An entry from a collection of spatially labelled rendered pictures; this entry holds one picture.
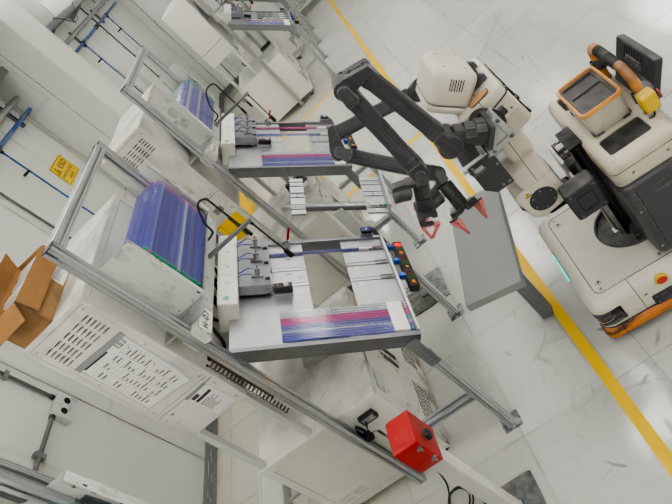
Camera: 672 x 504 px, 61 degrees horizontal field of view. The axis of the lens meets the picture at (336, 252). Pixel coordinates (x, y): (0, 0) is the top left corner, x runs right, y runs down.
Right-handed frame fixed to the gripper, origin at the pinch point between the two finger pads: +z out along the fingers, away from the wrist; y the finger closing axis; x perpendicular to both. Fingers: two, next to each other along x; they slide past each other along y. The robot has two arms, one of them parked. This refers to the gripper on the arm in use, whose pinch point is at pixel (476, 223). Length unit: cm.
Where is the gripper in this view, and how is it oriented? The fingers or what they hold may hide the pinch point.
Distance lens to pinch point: 224.1
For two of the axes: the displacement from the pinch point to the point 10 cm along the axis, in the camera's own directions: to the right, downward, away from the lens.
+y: -7.5, 6.3, -1.9
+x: 1.8, -0.8, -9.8
